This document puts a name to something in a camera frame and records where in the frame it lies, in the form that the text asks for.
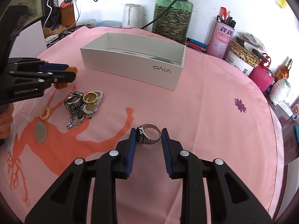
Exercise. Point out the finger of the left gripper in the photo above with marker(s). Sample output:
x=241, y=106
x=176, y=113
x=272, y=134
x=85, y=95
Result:
x=60, y=76
x=55, y=67

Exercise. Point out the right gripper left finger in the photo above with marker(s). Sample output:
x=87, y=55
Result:
x=66, y=200

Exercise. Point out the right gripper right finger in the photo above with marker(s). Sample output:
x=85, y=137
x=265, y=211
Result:
x=210, y=189

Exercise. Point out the person's left hand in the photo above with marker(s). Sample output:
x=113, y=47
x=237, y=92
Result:
x=6, y=120

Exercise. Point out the white power bank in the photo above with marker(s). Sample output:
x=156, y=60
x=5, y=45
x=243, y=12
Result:
x=51, y=38

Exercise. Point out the grey oval stone pendant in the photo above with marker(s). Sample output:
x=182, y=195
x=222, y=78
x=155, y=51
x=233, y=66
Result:
x=40, y=132

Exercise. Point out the blue oval case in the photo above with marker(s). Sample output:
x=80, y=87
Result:
x=109, y=23

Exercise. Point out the pink printed tablecloth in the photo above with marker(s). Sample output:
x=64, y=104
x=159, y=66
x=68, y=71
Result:
x=215, y=112

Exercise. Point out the white vivo cardboard box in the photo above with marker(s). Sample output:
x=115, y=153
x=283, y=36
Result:
x=128, y=55

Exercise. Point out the white thread spool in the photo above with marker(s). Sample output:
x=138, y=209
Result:
x=132, y=16

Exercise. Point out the white crochet bundle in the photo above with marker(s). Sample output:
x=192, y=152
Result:
x=280, y=91

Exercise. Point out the magenta plastic cup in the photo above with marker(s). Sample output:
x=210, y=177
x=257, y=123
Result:
x=262, y=78

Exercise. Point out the amber perfume bottle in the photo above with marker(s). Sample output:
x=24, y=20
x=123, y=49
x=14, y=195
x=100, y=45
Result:
x=283, y=70

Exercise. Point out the green glass seed jar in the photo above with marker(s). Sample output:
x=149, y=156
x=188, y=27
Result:
x=172, y=18

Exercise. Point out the leopard pattern round tin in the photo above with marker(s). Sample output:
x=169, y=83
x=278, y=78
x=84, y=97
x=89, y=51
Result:
x=242, y=59

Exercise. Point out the red marker pen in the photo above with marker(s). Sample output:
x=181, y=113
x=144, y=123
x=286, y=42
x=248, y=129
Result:
x=194, y=46

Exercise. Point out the blue marker pen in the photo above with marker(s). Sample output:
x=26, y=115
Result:
x=196, y=42

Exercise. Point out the pink pen holder can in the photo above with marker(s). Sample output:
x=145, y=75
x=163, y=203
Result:
x=219, y=39

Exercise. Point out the red comb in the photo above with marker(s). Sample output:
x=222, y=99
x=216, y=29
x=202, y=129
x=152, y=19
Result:
x=222, y=13

